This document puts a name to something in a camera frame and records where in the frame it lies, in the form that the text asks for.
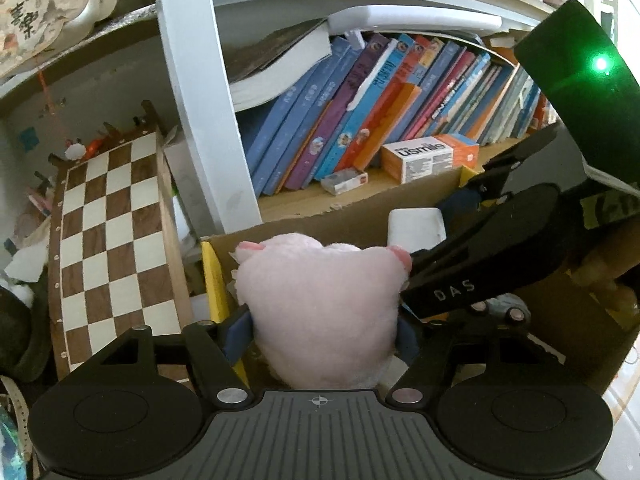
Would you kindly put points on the white power adapter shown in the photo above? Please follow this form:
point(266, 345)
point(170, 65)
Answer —
point(415, 229)

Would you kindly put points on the yellow cardboard box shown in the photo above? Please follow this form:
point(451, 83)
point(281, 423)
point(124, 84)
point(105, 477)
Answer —
point(600, 345)

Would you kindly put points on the white desk lamp bar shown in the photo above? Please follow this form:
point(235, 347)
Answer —
point(418, 18)

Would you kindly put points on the small red white box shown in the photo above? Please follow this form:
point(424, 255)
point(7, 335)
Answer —
point(344, 181)

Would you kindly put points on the row of leaning books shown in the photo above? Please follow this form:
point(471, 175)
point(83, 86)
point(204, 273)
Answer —
point(326, 104)

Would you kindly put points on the pink plush toy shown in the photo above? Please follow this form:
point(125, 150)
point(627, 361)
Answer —
point(325, 316)

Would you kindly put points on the grey toy car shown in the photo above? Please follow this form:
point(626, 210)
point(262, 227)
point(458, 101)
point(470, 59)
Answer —
point(507, 307)

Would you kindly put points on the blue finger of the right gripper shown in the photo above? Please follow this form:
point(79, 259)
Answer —
point(479, 198)
point(465, 255)

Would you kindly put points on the wooden chessboard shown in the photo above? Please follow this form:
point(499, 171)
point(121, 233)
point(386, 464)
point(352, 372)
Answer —
point(114, 253)

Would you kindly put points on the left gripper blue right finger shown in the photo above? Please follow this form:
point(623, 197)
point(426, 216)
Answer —
point(430, 350)

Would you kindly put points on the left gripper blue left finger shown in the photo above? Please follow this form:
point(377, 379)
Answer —
point(214, 350)

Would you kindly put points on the usmile box on shelf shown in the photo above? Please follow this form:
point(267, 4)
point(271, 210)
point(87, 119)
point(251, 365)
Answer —
point(410, 160)

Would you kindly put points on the wooden bookshelf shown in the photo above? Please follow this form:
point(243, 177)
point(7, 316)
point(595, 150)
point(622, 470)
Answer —
point(200, 62)

